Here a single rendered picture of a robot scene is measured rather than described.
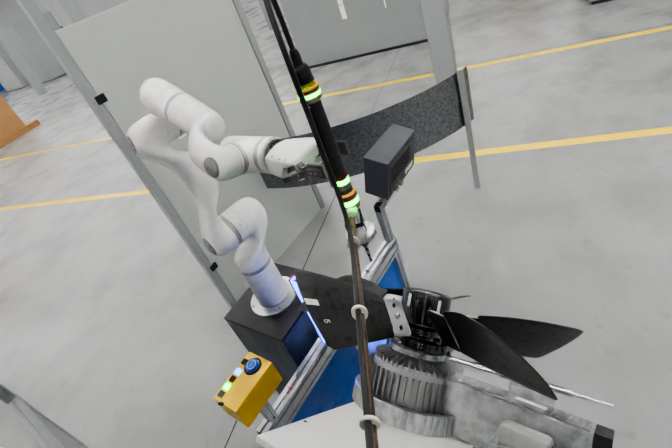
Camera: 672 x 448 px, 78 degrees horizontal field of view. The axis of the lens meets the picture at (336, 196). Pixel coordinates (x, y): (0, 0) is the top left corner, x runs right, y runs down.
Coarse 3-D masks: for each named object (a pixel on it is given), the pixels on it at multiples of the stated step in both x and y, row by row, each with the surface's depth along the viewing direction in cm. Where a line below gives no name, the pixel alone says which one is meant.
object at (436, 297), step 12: (408, 288) 102; (420, 300) 99; (432, 300) 98; (444, 300) 99; (408, 312) 100; (420, 312) 98; (408, 324) 101; (420, 324) 98; (432, 324) 98; (396, 336) 100; (420, 336) 99; (432, 336) 99; (420, 348) 96; (432, 348) 96; (444, 348) 98
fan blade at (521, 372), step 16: (448, 320) 90; (464, 320) 80; (464, 336) 87; (480, 336) 79; (496, 336) 69; (464, 352) 91; (480, 352) 85; (496, 352) 78; (512, 352) 71; (496, 368) 83; (512, 368) 77; (528, 368) 71; (528, 384) 77; (544, 384) 72
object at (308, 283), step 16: (304, 272) 94; (304, 288) 88; (320, 288) 90; (336, 288) 93; (352, 288) 96; (320, 304) 85; (336, 304) 88; (352, 304) 91; (368, 304) 94; (384, 304) 97; (320, 320) 81; (336, 320) 84; (352, 320) 87; (368, 320) 90; (384, 320) 94; (336, 336) 80; (352, 336) 84; (368, 336) 87; (384, 336) 91
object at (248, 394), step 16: (240, 368) 123; (272, 368) 121; (224, 384) 120; (240, 384) 118; (256, 384) 117; (272, 384) 122; (224, 400) 115; (240, 400) 114; (256, 400) 117; (240, 416) 113; (256, 416) 118
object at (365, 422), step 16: (272, 0) 66; (272, 16) 60; (288, 32) 69; (288, 64) 64; (304, 112) 68; (320, 144) 71; (336, 192) 76; (352, 240) 76; (352, 256) 73; (352, 272) 71; (368, 400) 52; (368, 416) 50; (368, 432) 48
